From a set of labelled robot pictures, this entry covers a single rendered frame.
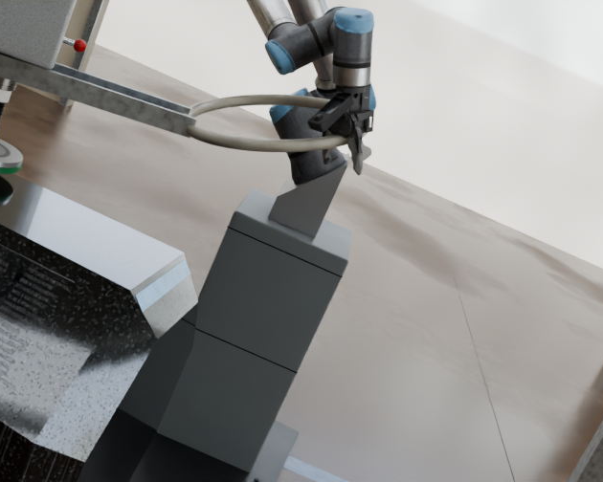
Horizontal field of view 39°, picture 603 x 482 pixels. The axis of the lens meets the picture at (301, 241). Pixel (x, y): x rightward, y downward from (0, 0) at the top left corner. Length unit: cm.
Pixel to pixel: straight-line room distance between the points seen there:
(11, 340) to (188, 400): 128
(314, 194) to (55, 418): 134
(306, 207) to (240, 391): 66
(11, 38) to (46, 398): 79
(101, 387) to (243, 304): 112
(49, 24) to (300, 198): 111
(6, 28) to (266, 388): 148
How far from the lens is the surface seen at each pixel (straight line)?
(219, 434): 300
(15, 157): 217
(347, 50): 198
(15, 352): 176
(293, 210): 278
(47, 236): 191
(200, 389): 294
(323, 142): 201
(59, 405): 171
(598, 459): 273
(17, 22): 200
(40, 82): 207
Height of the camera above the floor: 156
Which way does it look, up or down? 15 degrees down
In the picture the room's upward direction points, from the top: 24 degrees clockwise
